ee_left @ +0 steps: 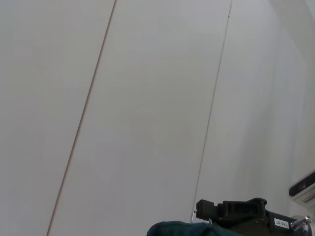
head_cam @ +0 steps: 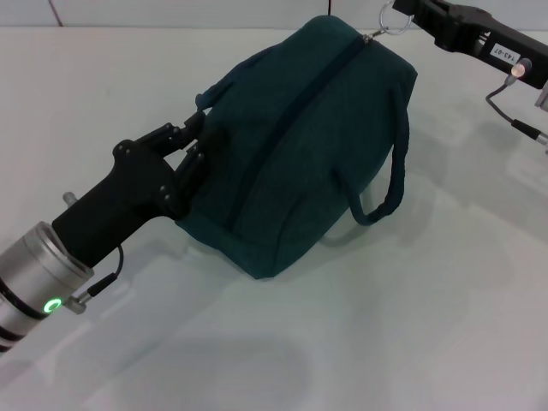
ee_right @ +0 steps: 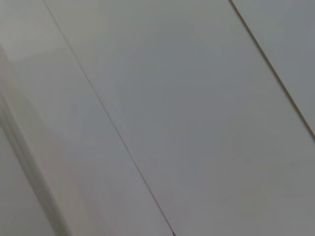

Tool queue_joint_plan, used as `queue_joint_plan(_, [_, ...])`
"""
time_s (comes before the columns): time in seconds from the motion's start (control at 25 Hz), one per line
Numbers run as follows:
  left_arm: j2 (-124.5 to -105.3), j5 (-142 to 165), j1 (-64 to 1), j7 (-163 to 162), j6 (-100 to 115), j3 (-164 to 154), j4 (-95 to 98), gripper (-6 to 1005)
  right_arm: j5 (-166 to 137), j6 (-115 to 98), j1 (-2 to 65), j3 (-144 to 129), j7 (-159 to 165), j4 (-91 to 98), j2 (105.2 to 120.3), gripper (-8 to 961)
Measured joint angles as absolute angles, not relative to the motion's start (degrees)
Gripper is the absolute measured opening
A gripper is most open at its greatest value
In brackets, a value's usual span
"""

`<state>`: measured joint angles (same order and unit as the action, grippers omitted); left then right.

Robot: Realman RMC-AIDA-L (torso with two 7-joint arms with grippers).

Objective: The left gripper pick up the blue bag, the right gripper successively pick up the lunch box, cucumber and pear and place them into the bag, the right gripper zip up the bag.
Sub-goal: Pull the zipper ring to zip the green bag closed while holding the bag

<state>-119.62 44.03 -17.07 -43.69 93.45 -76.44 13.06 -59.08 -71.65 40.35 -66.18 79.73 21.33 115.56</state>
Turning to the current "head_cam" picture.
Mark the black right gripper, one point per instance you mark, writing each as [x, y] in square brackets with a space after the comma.
[501, 40]

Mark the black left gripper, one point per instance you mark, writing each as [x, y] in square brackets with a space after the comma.
[120, 201]

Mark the teal insulated lunch bag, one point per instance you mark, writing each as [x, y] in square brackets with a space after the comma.
[308, 162]

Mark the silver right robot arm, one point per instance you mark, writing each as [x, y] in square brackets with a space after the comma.
[543, 96]

